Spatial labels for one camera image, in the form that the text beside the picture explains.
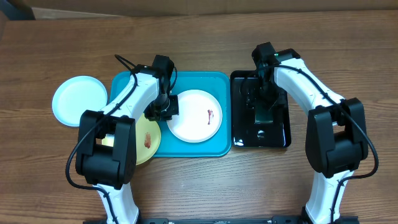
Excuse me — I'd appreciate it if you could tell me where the light blue plate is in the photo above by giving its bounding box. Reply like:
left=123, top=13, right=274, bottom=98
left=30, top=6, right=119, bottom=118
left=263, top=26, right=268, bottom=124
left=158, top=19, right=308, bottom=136
left=52, top=76, right=108, bottom=127

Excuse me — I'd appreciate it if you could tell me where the teal plastic tray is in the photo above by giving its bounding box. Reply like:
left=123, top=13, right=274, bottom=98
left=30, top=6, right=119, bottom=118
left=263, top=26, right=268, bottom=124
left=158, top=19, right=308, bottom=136
left=109, top=71, right=233, bottom=158

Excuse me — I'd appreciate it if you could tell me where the white plate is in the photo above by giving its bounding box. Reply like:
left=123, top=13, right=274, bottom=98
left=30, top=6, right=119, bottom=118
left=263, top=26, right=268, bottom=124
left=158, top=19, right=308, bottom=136
left=167, top=90, right=223, bottom=143

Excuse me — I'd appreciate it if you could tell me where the green yellow sponge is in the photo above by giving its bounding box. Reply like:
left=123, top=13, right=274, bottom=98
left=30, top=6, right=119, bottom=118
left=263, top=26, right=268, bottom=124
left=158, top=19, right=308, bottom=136
left=254, top=104, right=274, bottom=124

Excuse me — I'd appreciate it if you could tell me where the black water tray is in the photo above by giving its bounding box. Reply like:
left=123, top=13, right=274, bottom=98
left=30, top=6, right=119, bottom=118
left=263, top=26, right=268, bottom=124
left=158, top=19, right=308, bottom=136
left=230, top=70, right=291, bottom=147

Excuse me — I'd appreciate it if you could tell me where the yellow plate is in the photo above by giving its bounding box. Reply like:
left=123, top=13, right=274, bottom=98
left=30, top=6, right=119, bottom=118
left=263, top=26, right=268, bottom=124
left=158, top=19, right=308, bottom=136
left=101, top=112, right=162, bottom=166

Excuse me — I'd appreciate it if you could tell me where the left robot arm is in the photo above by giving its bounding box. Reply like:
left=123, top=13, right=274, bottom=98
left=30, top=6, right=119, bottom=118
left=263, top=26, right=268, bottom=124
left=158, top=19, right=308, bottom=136
left=65, top=55, right=178, bottom=223

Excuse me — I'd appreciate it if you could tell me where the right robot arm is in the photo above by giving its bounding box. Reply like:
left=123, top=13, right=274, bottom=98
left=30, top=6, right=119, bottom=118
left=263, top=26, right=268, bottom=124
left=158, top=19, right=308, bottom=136
left=231, top=42, right=369, bottom=223

